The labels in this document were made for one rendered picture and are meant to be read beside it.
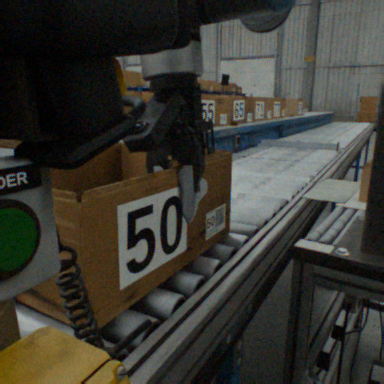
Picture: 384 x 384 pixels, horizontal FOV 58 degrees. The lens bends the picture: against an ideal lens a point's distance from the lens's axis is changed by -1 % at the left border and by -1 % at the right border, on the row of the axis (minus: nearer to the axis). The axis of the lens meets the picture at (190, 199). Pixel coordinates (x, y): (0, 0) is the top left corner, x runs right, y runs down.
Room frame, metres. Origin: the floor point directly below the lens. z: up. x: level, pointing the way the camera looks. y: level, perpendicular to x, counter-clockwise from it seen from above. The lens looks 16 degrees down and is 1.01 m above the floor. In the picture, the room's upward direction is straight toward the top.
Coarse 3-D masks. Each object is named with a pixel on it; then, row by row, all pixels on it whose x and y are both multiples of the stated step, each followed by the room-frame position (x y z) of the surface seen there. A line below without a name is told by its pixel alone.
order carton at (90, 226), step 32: (96, 160) 0.76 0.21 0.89; (128, 160) 0.81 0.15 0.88; (224, 160) 0.65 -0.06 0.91; (64, 192) 0.36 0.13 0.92; (96, 192) 0.37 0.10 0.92; (128, 192) 0.41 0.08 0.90; (160, 192) 0.47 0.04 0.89; (224, 192) 0.65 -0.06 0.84; (64, 224) 0.36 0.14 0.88; (96, 224) 0.36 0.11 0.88; (192, 224) 0.54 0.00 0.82; (64, 256) 0.36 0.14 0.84; (96, 256) 0.36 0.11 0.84; (192, 256) 0.55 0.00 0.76; (32, 288) 0.40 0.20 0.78; (96, 288) 0.36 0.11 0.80; (128, 288) 0.40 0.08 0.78; (64, 320) 0.37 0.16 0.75; (96, 320) 0.35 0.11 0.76
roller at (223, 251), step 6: (216, 246) 0.61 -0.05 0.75; (222, 246) 0.61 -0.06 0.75; (228, 246) 0.61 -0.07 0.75; (204, 252) 0.60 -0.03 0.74; (210, 252) 0.60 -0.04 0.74; (216, 252) 0.59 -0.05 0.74; (222, 252) 0.59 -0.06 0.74; (228, 252) 0.59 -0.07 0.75; (234, 252) 0.61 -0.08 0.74; (216, 258) 0.59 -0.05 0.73; (222, 258) 0.58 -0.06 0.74; (228, 258) 0.58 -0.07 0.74
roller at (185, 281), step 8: (176, 272) 0.50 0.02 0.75; (184, 272) 0.50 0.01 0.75; (168, 280) 0.49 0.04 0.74; (176, 280) 0.49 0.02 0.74; (184, 280) 0.48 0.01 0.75; (192, 280) 0.48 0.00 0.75; (200, 280) 0.48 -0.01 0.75; (168, 288) 0.48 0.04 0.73; (176, 288) 0.48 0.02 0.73; (184, 288) 0.47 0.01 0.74; (192, 288) 0.47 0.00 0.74; (184, 296) 0.47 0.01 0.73
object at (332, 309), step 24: (312, 264) 0.59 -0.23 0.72; (312, 288) 0.60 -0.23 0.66; (336, 288) 0.56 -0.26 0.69; (360, 288) 0.55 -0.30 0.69; (336, 312) 0.86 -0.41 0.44; (360, 312) 1.38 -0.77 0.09; (288, 336) 0.61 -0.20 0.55; (312, 336) 0.75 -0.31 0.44; (288, 360) 0.60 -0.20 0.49; (312, 360) 0.67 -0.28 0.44; (336, 360) 0.99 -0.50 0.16
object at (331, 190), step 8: (320, 184) 1.11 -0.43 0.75; (328, 184) 1.11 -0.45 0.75; (336, 184) 1.11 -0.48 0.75; (344, 184) 1.11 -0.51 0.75; (352, 184) 1.11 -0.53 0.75; (312, 192) 1.01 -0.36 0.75; (320, 192) 1.01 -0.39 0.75; (328, 192) 1.01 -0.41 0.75; (336, 192) 1.01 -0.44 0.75; (344, 192) 1.01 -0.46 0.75; (320, 200) 0.92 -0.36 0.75; (328, 200) 0.92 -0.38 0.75; (336, 200) 0.92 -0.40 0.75; (344, 200) 0.92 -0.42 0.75
